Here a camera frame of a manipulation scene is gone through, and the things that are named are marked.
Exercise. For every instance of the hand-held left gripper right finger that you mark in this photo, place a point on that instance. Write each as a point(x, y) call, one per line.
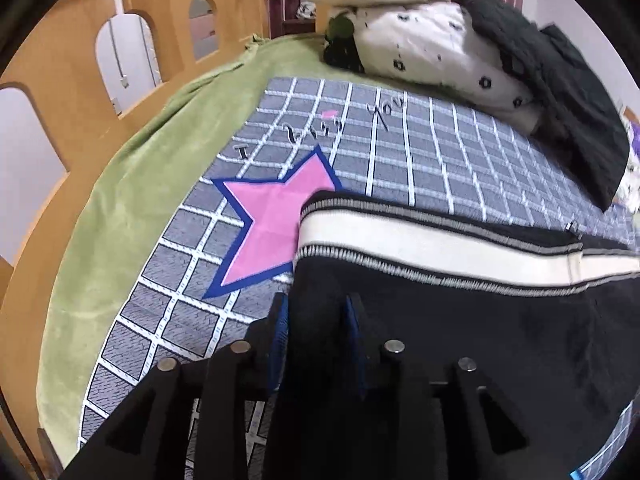
point(356, 345)

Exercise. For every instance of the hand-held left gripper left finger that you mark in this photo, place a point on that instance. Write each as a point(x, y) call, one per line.
point(279, 340)

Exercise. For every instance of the black pants with white stripe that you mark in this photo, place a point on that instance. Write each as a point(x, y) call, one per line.
point(500, 340)

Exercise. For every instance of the grey checked bed sheet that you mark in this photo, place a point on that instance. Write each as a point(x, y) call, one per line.
point(440, 160)

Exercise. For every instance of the green blanket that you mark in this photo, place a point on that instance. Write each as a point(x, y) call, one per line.
point(150, 160)

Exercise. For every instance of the white floral quilt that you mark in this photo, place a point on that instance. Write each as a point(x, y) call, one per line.
point(425, 45)

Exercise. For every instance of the black crumpled garment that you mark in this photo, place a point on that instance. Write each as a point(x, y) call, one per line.
point(575, 110)

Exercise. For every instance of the purple plush toy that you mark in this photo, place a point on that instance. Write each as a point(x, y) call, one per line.
point(635, 145)

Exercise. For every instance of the wooden bed frame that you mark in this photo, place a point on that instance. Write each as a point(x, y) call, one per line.
point(65, 60)

